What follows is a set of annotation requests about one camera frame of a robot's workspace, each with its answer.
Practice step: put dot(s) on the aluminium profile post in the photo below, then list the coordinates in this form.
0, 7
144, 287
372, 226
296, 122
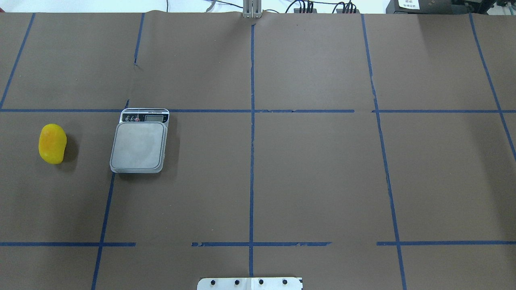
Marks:
252, 9

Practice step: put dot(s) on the black power strip left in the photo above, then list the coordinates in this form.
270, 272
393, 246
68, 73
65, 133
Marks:
305, 7

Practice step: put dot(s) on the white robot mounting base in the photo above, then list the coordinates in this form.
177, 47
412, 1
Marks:
249, 283

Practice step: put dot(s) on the black box with label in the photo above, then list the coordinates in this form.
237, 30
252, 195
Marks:
437, 7

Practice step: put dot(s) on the yellow mango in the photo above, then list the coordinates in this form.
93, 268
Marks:
52, 143

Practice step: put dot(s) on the silver digital kitchen scale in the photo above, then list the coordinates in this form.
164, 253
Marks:
140, 141

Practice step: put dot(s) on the black power strip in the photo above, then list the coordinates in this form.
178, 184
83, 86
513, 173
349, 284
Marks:
305, 7
345, 8

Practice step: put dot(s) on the black power strip right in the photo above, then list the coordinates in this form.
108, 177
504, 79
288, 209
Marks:
345, 8

